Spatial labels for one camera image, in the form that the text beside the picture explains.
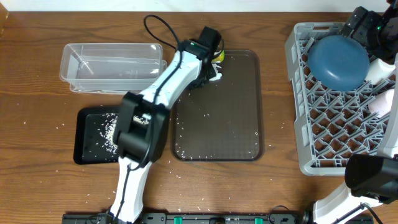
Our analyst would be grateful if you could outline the cream white cup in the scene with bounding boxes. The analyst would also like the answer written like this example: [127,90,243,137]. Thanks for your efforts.
[365,58,396,85]

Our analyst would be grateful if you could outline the dark blue plate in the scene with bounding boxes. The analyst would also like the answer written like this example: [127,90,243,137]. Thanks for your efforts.
[307,35,370,91]

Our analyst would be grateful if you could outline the pink cup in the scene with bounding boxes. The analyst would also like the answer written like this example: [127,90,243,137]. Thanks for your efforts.
[368,89,394,118]

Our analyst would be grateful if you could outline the pile of white rice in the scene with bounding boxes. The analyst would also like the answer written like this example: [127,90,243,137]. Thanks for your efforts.
[98,111,150,155]

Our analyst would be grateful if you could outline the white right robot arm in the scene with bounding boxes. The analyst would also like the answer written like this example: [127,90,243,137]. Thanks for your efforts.
[302,1,397,223]

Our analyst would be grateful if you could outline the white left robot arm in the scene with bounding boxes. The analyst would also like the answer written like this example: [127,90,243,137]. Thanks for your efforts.
[109,27,223,223]

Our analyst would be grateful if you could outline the grey dishwasher rack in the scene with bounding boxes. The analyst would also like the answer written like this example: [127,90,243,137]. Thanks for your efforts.
[285,22,396,176]

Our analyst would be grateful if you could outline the yellow green snack wrapper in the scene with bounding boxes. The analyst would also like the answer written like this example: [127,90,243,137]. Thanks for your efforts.
[212,50,225,63]

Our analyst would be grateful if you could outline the white crumpled napkin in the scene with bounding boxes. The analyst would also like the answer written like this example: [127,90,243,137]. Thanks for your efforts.
[208,63,222,82]

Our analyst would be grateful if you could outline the dark brown serving tray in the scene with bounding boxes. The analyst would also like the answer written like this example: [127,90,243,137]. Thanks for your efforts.
[170,50,265,162]

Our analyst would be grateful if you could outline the clear plastic bin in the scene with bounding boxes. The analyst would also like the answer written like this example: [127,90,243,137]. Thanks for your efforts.
[59,43,167,95]

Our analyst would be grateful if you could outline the black rectangular tray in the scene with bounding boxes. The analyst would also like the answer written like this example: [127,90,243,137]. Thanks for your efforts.
[73,106,119,165]

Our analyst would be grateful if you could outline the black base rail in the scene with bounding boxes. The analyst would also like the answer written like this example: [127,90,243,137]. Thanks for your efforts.
[62,213,302,224]

